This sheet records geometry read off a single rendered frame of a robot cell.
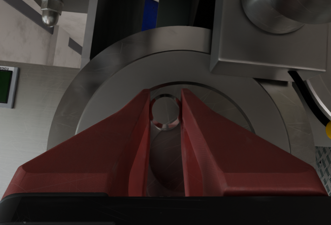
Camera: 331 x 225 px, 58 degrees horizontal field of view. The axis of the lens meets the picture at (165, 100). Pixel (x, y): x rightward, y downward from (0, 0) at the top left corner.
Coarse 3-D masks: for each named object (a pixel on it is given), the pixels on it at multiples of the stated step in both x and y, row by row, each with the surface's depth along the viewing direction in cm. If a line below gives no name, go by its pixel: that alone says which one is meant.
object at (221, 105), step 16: (176, 96) 15; (208, 96) 15; (224, 96) 15; (224, 112) 15; (240, 112) 15; (176, 128) 15; (160, 144) 15; (176, 144) 14; (160, 160) 15; (176, 160) 14; (160, 176) 15; (176, 176) 14; (160, 192) 14; (176, 192) 14
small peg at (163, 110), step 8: (160, 96) 12; (168, 96) 12; (152, 104) 12; (160, 104) 12; (168, 104) 12; (176, 104) 12; (152, 112) 12; (160, 112) 12; (168, 112) 12; (176, 112) 12; (152, 120) 12; (160, 120) 12; (168, 120) 12; (176, 120) 12; (160, 128) 13; (168, 128) 12
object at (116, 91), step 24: (120, 72) 16; (144, 72) 16; (168, 72) 16; (192, 72) 16; (96, 96) 16; (120, 96) 16; (240, 96) 16; (264, 96) 16; (96, 120) 16; (264, 120) 16; (288, 144) 16
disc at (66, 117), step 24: (120, 48) 17; (144, 48) 17; (168, 48) 17; (192, 48) 17; (96, 72) 17; (72, 96) 17; (288, 96) 17; (72, 120) 16; (288, 120) 17; (48, 144) 16; (312, 144) 16
